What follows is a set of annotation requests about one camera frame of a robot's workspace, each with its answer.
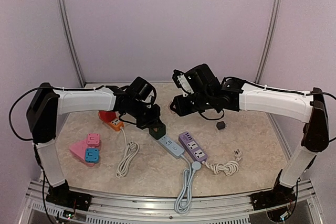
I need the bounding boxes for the purple power strip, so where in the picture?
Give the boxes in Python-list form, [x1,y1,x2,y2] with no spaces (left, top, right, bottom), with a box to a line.
[178,131,208,163]

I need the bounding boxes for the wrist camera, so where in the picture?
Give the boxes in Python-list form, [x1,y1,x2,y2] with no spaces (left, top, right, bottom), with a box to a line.
[127,77,157,105]
[172,63,221,97]

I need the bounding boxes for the aluminium corner post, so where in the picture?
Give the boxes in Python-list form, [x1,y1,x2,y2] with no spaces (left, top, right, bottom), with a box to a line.
[255,0,281,83]
[57,0,86,87]

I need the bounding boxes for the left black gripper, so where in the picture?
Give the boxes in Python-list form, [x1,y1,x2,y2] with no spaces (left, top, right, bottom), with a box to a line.
[128,100,162,131]

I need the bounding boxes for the pink triangular socket base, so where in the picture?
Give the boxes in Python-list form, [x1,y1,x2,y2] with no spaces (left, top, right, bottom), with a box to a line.
[69,140,101,167]

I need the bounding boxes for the pink square plug adapter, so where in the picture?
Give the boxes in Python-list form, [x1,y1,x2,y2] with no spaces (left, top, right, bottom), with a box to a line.
[86,133,100,148]

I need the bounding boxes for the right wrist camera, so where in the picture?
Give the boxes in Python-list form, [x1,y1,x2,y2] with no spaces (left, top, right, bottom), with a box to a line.
[172,63,221,97]

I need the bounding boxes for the right aluminium corner post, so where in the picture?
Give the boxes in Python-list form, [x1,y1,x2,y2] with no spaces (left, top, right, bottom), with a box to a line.
[255,0,281,83]

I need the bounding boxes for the aluminium front frame rail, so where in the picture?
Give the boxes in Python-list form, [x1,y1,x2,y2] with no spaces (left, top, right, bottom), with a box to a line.
[18,179,323,224]

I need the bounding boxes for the blue square plug adapter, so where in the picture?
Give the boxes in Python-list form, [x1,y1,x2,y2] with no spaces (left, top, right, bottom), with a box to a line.
[85,148,99,164]

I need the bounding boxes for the dark blue plug charger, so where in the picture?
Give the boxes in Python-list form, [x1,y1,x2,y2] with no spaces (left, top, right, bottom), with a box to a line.
[216,121,226,130]

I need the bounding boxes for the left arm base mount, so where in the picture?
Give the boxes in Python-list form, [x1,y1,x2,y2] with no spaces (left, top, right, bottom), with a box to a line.
[46,181,92,211]

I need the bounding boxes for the light blue power strip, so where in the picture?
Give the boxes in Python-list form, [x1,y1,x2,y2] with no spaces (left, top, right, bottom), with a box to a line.
[158,135,185,159]

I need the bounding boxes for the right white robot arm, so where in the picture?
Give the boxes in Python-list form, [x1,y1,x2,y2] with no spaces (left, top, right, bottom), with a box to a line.
[170,77,331,205]

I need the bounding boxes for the light blue power cable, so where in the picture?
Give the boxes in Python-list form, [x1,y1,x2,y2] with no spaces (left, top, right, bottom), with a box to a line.
[174,154,202,212]

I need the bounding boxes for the red cube plug adapter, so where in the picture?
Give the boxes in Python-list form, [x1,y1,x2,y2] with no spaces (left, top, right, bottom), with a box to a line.
[98,111,117,123]

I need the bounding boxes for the white knotted power cable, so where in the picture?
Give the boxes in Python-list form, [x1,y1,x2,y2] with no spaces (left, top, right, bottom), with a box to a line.
[202,149,243,177]

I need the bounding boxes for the white power strip cable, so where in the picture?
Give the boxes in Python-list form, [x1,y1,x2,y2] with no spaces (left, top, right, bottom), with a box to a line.
[115,126,140,178]

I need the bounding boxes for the left aluminium corner post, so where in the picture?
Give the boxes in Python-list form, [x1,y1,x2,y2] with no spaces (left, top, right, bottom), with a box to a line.
[57,0,86,87]

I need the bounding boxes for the dark green cube adapter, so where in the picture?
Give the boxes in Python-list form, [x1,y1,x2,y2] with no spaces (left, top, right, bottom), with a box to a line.
[149,123,166,140]

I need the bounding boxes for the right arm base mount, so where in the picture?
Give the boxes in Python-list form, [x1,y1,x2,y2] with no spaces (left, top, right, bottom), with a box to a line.
[250,183,296,210]

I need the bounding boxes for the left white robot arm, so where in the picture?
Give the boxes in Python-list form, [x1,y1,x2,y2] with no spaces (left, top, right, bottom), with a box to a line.
[26,77,165,206]

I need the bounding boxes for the orange power strip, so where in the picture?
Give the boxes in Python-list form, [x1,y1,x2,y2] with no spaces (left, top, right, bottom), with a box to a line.
[105,117,124,131]

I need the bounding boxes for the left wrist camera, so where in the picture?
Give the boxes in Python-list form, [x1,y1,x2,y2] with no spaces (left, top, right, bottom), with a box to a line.
[127,77,157,105]

